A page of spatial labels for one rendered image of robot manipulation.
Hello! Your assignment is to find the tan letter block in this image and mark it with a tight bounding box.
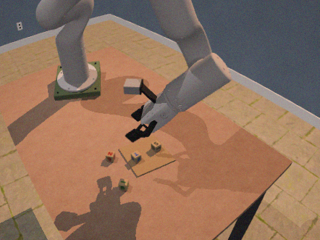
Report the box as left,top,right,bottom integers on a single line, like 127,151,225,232
118,178,129,191
131,151,141,163
106,151,115,162
151,140,161,152

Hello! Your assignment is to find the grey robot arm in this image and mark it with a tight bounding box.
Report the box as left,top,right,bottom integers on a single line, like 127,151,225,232
35,0,232,112

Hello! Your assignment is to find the tan flat mat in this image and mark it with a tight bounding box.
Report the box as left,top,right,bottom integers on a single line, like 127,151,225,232
119,135,176,177

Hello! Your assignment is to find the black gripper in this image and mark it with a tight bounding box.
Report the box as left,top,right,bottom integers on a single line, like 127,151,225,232
125,89,181,142

